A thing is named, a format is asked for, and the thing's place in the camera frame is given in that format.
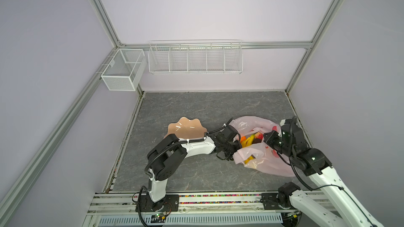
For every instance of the small white mesh basket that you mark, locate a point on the small white mesh basket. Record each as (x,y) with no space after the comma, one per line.
(124,70)

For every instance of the pink fruit-print plastic bag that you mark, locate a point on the pink fruit-print plastic bag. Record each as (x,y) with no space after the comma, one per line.
(267,160)

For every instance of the tan scalloped fruit bowl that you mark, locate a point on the tan scalloped fruit bowl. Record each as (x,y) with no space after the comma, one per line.
(187,129)

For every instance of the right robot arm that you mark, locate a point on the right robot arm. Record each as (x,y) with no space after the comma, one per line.
(350,212)

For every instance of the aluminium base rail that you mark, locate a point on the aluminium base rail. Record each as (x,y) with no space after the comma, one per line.
(195,209)

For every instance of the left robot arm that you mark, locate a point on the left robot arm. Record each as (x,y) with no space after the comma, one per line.
(167,156)

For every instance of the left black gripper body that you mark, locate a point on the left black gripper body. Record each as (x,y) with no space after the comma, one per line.
(230,149)

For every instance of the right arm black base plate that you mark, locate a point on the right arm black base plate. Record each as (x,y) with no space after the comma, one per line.
(274,200)

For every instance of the yellow banana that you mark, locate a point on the yellow banana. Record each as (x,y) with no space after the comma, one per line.
(249,141)
(249,159)

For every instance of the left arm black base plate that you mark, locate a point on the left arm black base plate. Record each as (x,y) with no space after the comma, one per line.
(169,203)

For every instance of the long white wire basket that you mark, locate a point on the long white wire basket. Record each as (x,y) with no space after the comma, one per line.
(196,57)

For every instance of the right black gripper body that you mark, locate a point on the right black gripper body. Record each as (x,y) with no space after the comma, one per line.
(275,142)

